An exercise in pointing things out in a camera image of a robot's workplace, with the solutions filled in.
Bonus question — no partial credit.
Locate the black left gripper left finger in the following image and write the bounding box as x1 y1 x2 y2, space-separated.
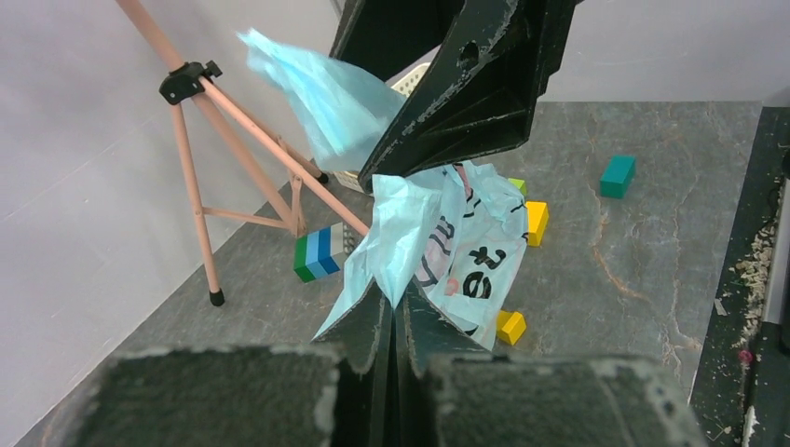
317 281 393 446

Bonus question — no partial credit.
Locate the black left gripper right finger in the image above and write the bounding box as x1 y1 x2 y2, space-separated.
394 280 486 446

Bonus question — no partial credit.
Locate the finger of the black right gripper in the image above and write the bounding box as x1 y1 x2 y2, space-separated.
358 1 578 193
330 0 464 81

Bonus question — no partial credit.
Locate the light blue plastic bag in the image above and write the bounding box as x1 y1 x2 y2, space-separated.
239 30 528 349

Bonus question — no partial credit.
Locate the white perforated plastic basket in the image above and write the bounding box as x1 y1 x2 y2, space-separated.
334 62 430 194

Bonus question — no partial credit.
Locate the green blue grey brick stack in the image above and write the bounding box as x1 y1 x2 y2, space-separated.
293 223 357 283

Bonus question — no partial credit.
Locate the long lime green block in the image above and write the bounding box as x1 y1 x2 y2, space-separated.
509 178 527 196

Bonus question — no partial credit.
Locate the long yellow wooden block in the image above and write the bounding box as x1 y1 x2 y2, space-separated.
525 201 550 247

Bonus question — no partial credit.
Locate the teal wooden block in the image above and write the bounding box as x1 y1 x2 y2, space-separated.
599 156 636 199

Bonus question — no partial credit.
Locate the pink music stand tripod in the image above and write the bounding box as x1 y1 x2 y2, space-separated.
117 0 369 307

